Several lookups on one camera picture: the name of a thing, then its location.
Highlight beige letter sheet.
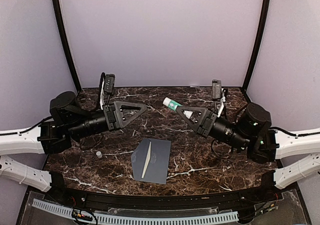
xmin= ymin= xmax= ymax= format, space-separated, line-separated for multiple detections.
xmin=141 ymin=141 xmax=152 ymax=179

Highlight green white glue stick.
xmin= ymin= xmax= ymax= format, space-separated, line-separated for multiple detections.
xmin=162 ymin=97 xmax=193 ymax=119

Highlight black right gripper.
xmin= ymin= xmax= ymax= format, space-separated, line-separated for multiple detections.
xmin=176 ymin=105 xmax=251 ymax=152

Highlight black frame post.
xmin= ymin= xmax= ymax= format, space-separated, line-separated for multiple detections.
xmin=241 ymin=0 xmax=270 ymax=93
xmin=52 ymin=0 xmax=82 ymax=93

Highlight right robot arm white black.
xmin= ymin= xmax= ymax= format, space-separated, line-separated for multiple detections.
xmin=176 ymin=102 xmax=320 ymax=202

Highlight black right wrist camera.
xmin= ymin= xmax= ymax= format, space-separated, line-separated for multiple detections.
xmin=211 ymin=79 xmax=222 ymax=101

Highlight white slotted cable duct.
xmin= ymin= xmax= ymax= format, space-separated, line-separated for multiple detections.
xmin=32 ymin=199 xmax=239 ymax=225

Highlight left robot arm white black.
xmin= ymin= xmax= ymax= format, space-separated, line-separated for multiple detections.
xmin=0 ymin=91 xmax=147 ymax=203

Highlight black right frame post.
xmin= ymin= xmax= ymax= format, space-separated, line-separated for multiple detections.
xmin=241 ymin=0 xmax=270 ymax=93

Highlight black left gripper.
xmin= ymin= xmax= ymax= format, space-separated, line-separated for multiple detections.
xmin=67 ymin=100 xmax=148 ymax=141

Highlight black left frame post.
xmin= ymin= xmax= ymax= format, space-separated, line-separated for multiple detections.
xmin=52 ymin=0 xmax=82 ymax=93

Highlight grey paper envelope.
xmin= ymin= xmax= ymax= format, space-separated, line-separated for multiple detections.
xmin=131 ymin=138 xmax=172 ymax=185

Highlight white glue stick cap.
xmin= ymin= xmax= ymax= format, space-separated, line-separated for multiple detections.
xmin=96 ymin=151 xmax=103 ymax=159

